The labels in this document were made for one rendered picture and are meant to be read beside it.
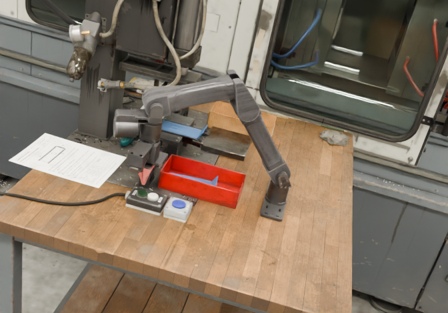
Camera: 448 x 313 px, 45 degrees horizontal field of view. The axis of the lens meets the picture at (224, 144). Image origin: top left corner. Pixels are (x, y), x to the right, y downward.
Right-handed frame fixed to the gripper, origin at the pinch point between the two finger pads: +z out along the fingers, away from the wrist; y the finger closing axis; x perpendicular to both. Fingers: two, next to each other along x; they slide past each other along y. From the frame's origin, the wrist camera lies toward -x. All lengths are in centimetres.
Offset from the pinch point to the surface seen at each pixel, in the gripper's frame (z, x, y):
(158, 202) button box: 4.5, -1.6, 5.5
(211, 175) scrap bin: 5.4, 21.7, 15.4
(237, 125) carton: 3, 59, 16
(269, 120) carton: 3, 70, 26
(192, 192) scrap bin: 5.8, 10.1, 12.4
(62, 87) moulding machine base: 27, 97, -76
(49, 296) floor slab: 98, 37, -48
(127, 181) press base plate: 7.5, 8.7, -7.9
